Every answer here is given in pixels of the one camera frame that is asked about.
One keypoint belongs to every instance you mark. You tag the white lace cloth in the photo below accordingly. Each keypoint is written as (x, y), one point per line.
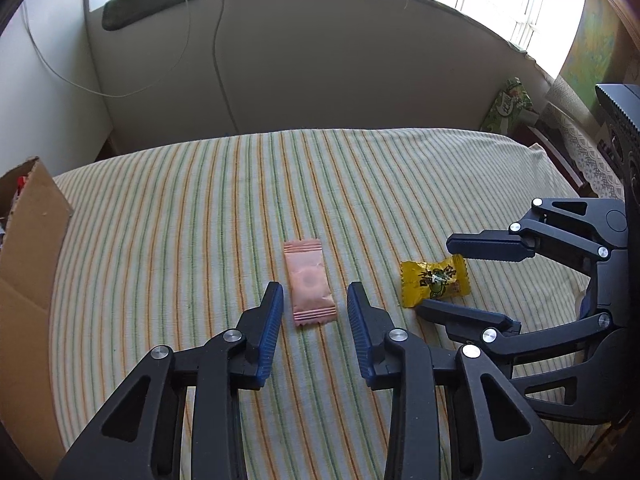
(580, 131)

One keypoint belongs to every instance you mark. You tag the yellow candy packet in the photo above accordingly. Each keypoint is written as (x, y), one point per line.
(422, 280)

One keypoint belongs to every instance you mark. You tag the dark candy red wrapper small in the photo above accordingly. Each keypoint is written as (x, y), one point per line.
(20, 184)

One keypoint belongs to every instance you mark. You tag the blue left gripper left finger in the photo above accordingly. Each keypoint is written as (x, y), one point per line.
(260, 328)

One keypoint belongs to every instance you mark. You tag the striped table cloth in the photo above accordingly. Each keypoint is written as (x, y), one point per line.
(171, 245)

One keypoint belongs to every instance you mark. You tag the yellow green wall painting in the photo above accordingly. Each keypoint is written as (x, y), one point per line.
(591, 55)

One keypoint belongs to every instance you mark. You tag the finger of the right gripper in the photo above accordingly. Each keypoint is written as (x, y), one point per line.
(492, 245)
(464, 324)

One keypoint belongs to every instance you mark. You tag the green patterned bag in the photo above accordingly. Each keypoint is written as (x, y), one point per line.
(510, 102)

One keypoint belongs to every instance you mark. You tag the brown cardboard box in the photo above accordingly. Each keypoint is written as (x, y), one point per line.
(36, 225)

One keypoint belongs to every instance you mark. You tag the dark red wooden furniture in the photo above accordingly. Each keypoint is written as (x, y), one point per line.
(551, 141)

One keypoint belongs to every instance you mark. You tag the pink candy packet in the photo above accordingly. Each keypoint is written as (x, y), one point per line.
(311, 297)

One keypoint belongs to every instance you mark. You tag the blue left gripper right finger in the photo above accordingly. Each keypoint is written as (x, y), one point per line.
(370, 326)

